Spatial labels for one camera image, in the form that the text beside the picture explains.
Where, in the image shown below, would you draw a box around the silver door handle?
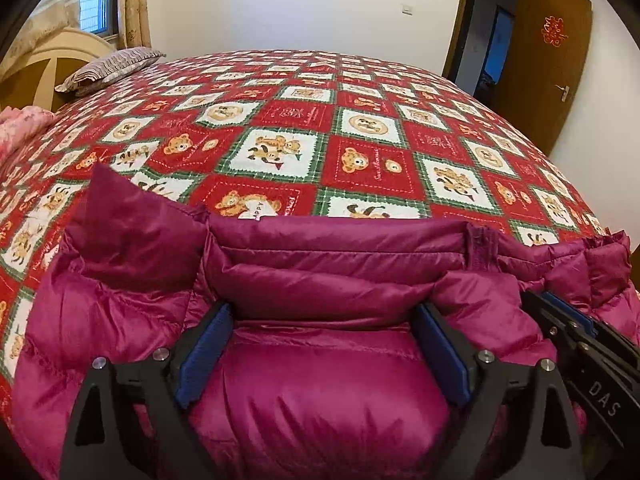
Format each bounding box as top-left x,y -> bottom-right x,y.
555,84 -> 570,102

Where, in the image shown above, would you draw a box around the red bear patchwork bedspread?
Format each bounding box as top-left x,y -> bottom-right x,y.
1,50 -> 601,419

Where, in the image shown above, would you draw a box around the cream wooden headboard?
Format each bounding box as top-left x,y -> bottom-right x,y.
1,27 -> 115,112

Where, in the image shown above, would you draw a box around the red double happiness decal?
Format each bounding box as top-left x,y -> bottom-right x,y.
540,15 -> 568,48

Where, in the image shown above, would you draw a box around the beige embroidered curtain left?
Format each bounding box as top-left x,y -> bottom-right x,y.
1,0 -> 80,77

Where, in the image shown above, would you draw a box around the beige embroidered curtain right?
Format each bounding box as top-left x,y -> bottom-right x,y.
118,0 -> 152,48

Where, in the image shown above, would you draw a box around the beige embroidered curtain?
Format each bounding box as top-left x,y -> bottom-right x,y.
1,0 -> 80,77
118,0 -> 152,48

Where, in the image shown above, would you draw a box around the brown wooden door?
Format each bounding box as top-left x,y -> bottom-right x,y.
490,0 -> 592,155

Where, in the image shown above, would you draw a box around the striped pillow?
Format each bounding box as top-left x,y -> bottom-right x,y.
54,47 -> 165,96

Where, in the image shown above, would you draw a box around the magenta puffer down jacket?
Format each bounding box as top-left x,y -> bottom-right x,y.
12,166 -> 639,479

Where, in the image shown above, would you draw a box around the pink floral quilt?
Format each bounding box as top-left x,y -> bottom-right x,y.
0,105 -> 56,164

